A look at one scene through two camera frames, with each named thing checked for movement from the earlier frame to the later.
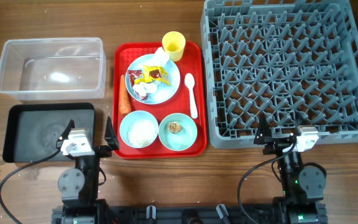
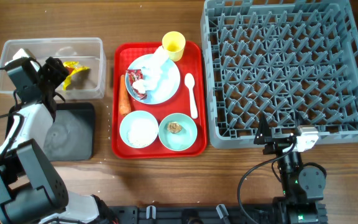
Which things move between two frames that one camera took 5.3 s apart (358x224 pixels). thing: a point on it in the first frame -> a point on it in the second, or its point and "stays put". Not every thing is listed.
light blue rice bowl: [138, 129] stays put
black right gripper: [264, 136] stays put
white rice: [141, 132] stays put
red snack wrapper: [133, 74] stays put
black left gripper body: [100, 149] -> [53, 72]
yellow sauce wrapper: [151, 73] -> [76, 67]
